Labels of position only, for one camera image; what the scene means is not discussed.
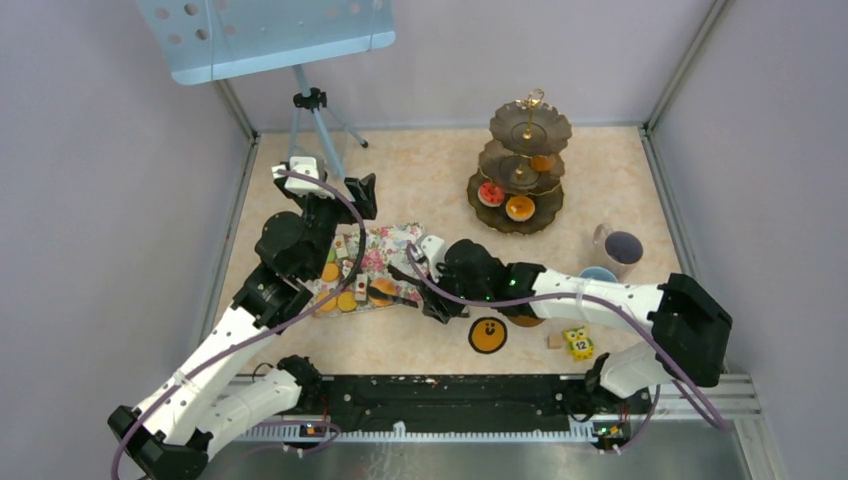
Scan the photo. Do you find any light blue music stand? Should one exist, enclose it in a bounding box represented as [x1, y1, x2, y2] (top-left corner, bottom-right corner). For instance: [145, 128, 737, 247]
[135, 0, 397, 180]

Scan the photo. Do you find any smiley face coaster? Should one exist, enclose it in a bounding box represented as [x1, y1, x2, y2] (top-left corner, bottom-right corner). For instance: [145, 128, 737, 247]
[468, 317, 508, 354]

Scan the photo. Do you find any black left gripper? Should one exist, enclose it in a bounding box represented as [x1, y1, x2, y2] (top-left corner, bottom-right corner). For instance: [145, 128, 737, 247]
[296, 172, 377, 280]

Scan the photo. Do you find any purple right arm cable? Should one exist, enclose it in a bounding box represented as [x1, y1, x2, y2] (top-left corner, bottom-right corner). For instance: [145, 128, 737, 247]
[405, 243, 730, 433]

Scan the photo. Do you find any blue mug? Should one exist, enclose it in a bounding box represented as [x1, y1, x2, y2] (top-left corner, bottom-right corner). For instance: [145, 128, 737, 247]
[579, 266, 619, 283]

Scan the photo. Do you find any three-tier smoked glass stand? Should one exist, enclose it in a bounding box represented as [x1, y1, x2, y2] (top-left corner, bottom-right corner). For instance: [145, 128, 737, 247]
[466, 88, 572, 235]

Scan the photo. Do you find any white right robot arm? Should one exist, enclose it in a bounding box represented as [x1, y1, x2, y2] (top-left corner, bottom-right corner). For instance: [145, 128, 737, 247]
[405, 235, 733, 412]

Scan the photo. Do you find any small wooden cube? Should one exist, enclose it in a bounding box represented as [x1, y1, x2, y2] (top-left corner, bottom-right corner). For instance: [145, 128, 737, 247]
[546, 334, 564, 350]

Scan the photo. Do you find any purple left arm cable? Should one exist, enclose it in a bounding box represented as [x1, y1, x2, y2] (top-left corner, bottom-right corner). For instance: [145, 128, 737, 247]
[109, 168, 368, 480]

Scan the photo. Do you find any round biscuit cookie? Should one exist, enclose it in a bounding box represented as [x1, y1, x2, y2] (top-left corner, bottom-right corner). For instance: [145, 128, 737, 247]
[321, 263, 341, 283]

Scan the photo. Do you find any owl number block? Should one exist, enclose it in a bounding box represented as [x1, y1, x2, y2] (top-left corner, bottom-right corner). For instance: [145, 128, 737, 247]
[562, 326, 594, 361]

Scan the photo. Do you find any red sprinkled donut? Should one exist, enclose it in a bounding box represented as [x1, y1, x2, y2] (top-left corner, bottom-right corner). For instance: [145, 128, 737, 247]
[477, 181, 506, 208]

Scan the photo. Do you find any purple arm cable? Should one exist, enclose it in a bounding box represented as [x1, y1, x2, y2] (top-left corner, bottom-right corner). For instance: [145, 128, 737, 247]
[109, 168, 368, 480]
[405, 243, 730, 433]

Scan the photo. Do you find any brown croissant pastry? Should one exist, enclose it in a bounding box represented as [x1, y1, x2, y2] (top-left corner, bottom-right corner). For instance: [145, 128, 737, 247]
[530, 155, 556, 173]

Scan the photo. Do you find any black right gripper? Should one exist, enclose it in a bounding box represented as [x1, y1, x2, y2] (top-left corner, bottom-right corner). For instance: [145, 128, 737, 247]
[417, 256, 490, 323]

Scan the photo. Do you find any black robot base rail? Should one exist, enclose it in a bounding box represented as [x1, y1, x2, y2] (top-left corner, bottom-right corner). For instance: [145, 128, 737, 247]
[258, 372, 654, 439]

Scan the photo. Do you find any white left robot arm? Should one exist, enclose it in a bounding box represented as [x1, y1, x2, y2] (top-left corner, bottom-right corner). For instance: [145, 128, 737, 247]
[108, 166, 378, 479]

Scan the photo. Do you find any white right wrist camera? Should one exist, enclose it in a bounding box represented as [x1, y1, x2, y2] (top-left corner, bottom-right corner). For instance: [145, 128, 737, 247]
[416, 235, 448, 268]

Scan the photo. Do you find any floral serving tray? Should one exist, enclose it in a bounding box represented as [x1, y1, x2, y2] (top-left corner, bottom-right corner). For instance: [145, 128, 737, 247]
[307, 222, 424, 317]

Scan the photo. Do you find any white cake slice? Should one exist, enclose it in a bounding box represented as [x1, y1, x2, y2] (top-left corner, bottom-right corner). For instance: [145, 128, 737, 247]
[353, 273, 370, 304]

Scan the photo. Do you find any round golden bun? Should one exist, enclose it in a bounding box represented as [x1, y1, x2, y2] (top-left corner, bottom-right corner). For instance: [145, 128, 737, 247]
[366, 278, 397, 308]

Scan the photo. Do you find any brown round saucer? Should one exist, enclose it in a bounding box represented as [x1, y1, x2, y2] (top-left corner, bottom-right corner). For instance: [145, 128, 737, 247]
[507, 315, 544, 328]

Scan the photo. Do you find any orange fruit tart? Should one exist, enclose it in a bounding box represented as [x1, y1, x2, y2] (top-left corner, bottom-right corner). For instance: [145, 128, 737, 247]
[504, 195, 536, 222]

